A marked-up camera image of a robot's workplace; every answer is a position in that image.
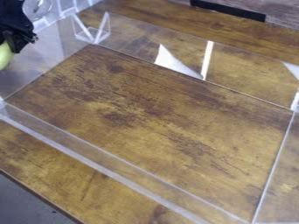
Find green handled metal spoon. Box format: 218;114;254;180
0;0;52;70

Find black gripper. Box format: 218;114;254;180
0;0;38;53

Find clear acrylic enclosure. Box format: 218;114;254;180
0;0;299;224

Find black bar on table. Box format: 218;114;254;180
190;0;267;22

